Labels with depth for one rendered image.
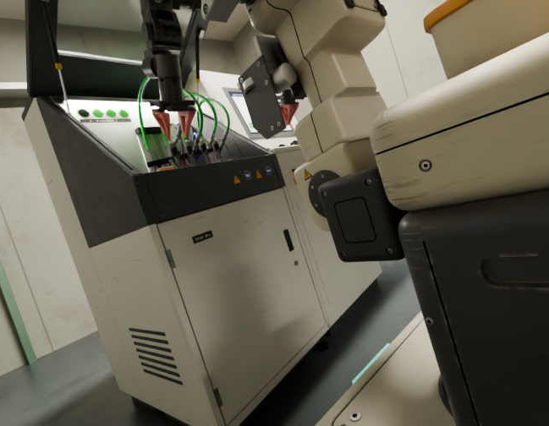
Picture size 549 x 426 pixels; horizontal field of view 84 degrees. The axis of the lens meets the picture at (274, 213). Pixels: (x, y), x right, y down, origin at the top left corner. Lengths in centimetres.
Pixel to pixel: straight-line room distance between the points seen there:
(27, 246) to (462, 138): 369
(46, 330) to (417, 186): 367
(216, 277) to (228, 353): 26
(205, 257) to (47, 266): 281
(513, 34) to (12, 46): 429
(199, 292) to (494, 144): 91
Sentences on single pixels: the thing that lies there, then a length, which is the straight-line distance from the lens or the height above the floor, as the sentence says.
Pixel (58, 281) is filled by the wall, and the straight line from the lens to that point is 377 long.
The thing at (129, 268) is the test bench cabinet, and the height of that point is 67.
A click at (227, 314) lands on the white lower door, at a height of 41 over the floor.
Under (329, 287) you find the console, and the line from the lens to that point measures 160.
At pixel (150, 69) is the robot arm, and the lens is 92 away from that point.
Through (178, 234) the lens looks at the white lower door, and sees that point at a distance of 103.
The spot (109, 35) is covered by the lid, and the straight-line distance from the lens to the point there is 164.
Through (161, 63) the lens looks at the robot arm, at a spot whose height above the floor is 115.
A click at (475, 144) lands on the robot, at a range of 34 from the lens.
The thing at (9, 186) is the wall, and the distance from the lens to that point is 387.
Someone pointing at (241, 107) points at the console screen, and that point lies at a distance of 188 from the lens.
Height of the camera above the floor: 75
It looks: 3 degrees down
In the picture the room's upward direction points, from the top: 18 degrees counter-clockwise
